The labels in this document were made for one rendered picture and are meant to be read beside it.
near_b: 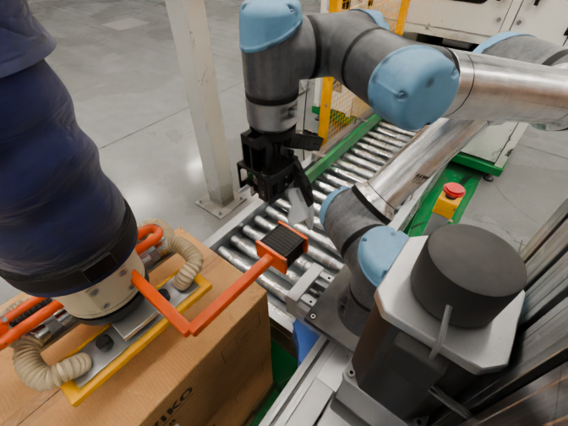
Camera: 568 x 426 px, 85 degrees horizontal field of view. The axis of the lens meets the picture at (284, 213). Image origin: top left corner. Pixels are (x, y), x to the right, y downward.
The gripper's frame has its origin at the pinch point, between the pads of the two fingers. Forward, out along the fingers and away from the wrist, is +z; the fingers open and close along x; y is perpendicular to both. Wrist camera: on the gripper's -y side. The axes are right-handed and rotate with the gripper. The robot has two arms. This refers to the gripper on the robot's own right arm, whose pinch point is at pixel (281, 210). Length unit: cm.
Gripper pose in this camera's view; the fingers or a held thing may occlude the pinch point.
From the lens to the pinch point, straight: 61.8
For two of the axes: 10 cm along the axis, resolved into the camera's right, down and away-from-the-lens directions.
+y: -6.4, 5.4, -5.4
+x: 7.7, 4.5, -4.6
